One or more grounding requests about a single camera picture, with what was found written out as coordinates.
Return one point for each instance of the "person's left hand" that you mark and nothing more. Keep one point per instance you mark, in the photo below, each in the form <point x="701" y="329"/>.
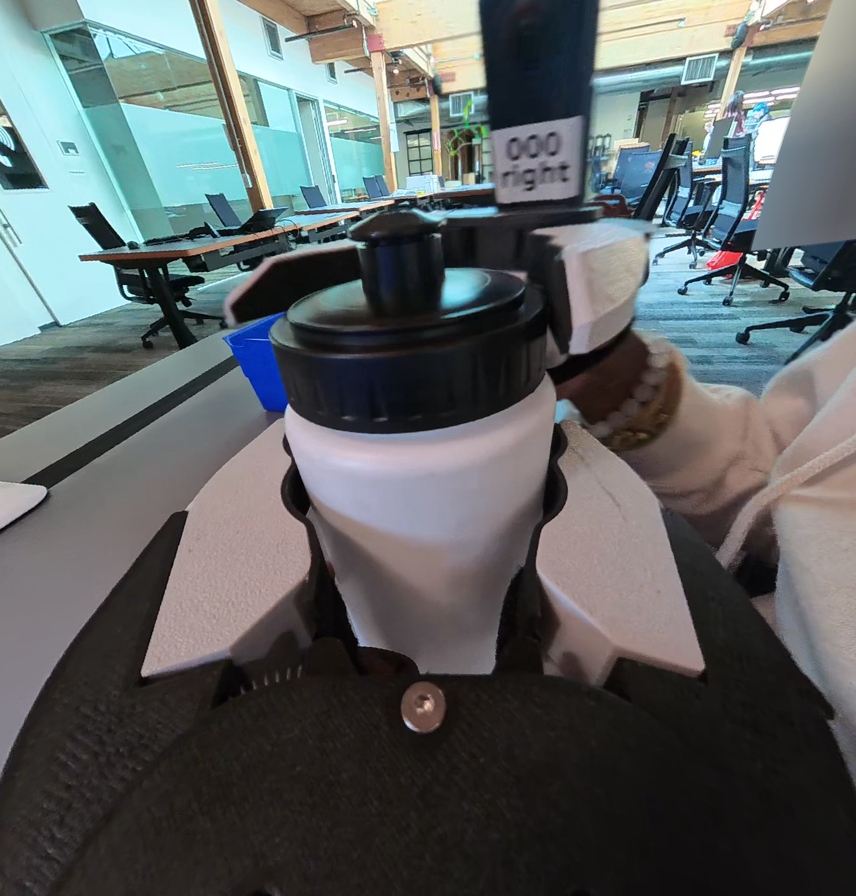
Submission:
<point x="386" y="661"/>

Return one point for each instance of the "white plastic bottle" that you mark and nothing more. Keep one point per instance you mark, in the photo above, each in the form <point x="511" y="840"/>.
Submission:
<point x="421" y="490"/>

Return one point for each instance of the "wooden top office desk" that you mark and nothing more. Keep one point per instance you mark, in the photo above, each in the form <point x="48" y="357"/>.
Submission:
<point x="344" y="208"/>
<point x="155" y="248"/>

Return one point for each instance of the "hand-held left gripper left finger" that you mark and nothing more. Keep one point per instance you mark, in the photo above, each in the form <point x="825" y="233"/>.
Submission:
<point x="225" y="574"/>

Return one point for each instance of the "blue plastic bin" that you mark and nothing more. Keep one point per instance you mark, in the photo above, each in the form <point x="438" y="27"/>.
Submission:
<point x="256" y="364"/>

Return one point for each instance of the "black office chair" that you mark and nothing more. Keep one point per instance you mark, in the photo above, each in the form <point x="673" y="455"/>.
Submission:
<point x="221" y="206"/>
<point x="693" y="203"/>
<point x="739" y="210"/>
<point x="666" y="182"/>
<point x="99" y="227"/>

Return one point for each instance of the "red plastic object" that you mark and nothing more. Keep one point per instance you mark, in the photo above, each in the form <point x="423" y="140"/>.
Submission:
<point x="723" y="261"/>

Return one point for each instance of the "black laptop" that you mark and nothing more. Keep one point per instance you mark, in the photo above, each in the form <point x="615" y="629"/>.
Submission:
<point x="260" y="218"/>

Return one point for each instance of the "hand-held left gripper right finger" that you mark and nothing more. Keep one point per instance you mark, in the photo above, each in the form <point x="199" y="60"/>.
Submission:
<point x="617" y="581"/>

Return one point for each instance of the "black computer monitor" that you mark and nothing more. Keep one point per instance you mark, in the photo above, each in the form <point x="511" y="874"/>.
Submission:
<point x="638" y="175"/>

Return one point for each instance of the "black ribbed bottle lid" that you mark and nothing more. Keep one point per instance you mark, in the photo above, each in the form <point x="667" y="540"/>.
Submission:
<point x="414" y="364"/>

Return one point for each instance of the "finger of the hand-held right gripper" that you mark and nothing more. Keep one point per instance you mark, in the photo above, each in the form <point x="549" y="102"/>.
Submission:
<point x="281" y="283"/>
<point x="603" y="280"/>

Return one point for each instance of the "person's right hand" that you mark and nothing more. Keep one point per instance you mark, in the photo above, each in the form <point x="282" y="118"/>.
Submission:
<point x="610" y="381"/>

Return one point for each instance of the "person's right forearm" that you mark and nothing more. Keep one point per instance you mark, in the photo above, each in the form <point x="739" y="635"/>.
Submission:
<point x="714" y="455"/>

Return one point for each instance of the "white door with window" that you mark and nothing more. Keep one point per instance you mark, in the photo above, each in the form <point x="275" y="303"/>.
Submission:
<point x="8" y="266"/>

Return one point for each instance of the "instruction sign on white stand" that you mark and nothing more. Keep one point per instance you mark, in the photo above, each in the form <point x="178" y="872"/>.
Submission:
<point x="1" y="507"/>

